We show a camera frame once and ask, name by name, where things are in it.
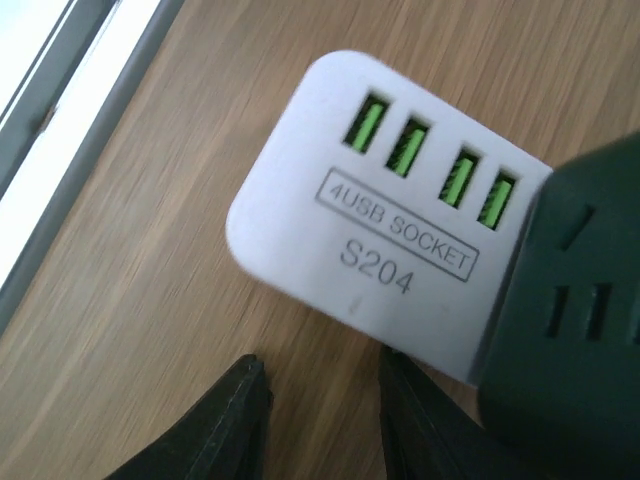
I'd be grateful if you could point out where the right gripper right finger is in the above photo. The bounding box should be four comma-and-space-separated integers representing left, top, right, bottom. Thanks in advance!
378, 347, 515, 479

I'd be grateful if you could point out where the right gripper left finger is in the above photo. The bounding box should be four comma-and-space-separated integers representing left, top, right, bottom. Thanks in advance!
108, 354, 273, 479

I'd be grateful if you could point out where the green cube adapter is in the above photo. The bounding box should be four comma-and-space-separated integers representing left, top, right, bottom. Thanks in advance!
478, 134, 639, 479

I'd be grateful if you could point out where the white power strip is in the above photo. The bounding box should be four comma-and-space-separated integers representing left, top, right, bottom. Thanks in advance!
226, 50, 551, 385

